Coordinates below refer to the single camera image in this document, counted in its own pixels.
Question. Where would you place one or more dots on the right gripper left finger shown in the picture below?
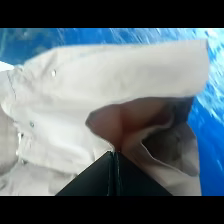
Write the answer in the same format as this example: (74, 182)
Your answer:
(95, 181)

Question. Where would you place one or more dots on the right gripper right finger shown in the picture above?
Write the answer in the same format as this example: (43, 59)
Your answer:
(138, 182)

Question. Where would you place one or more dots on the beige shirt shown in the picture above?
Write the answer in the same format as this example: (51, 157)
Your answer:
(83, 100)

